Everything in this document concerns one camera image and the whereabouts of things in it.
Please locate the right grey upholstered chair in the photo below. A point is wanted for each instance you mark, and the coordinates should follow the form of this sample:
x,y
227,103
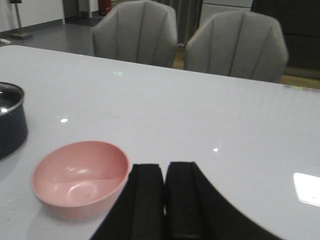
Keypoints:
x,y
240,44

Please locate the metal floor stand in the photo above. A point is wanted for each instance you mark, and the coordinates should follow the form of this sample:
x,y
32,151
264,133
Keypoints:
x,y
19,34

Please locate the pink plastic bowl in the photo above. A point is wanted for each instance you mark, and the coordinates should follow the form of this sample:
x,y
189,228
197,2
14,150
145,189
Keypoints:
x,y
81,180

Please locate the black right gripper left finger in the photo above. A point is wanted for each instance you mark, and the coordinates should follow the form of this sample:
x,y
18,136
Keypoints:
x,y
138,213

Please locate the dark blue saucepan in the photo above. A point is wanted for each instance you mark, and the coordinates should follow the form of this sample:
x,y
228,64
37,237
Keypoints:
x,y
13,131

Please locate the red bin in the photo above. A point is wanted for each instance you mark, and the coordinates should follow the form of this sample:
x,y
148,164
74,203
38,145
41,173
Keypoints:
x,y
104,7

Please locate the grey upholstered chair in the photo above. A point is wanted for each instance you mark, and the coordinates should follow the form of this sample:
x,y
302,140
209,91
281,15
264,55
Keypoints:
x,y
138,31
240,44

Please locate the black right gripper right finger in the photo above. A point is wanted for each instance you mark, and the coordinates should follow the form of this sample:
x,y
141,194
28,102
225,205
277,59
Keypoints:
x,y
195,210

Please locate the left grey upholstered chair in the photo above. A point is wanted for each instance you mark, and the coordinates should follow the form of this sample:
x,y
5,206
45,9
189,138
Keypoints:
x,y
138,31

